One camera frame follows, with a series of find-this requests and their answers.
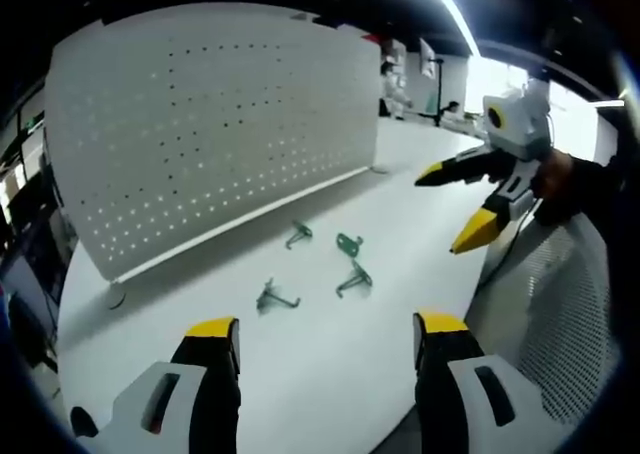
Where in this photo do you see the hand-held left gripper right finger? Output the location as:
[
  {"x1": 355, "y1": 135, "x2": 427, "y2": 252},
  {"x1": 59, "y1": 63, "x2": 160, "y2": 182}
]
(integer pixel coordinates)
[{"x1": 412, "y1": 310, "x2": 557, "y2": 454}]

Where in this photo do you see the ceiling light strip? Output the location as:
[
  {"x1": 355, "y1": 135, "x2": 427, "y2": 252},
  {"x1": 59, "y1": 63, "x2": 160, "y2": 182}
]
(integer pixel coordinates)
[{"x1": 418, "y1": 0, "x2": 484, "y2": 59}]

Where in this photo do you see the white mesh panel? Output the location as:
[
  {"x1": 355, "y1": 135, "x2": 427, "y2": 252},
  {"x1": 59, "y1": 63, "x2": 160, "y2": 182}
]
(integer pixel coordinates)
[{"x1": 467, "y1": 212, "x2": 624, "y2": 428}]

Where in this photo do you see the green metal hook assembly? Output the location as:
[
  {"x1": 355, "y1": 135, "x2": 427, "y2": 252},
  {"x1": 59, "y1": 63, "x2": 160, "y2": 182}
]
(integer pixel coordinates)
[
  {"x1": 335, "y1": 231, "x2": 365, "y2": 262},
  {"x1": 255, "y1": 277, "x2": 302, "y2": 317},
  {"x1": 335, "y1": 259, "x2": 374, "y2": 299},
  {"x1": 284, "y1": 219, "x2": 314, "y2": 251}
]

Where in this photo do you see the black tripod stand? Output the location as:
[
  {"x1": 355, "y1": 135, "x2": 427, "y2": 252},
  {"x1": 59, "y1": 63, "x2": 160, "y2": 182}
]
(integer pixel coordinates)
[{"x1": 429, "y1": 57, "x2": 448, "y2": 127}]

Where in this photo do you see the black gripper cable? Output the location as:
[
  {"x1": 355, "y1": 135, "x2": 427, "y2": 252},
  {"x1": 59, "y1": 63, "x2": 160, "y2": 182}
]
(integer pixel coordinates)
[{"x1": 492, "y1": 198, "x2": 544, "y2": 280}]

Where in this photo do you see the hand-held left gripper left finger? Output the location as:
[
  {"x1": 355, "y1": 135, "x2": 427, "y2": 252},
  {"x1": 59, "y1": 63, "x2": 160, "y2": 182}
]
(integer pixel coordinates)
[{"x1": 74, "y1": 316, "x2": 242, "y2": 454}]

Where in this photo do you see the person's right hand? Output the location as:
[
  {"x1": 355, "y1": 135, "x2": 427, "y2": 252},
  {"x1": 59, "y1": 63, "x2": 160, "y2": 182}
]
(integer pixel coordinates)
[{"x1": 532, "y1": 151, "x2": 576, "y2": 201}]

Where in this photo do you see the white perforated mounting plate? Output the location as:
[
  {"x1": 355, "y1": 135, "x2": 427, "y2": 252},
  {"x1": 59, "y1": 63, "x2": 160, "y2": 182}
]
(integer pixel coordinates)
[{"x1": 43, "y1": 1, "x2": 382, "y2": 286}]

